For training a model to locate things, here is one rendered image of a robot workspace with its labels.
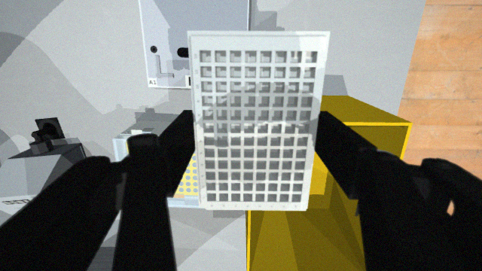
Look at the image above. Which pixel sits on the white assay plate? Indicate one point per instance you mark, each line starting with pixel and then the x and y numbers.
pixel 256 113

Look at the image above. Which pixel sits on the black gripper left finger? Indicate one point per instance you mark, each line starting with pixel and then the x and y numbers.
pixel 63 227

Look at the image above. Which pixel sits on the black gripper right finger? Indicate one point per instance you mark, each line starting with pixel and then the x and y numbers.
pixel 401 228

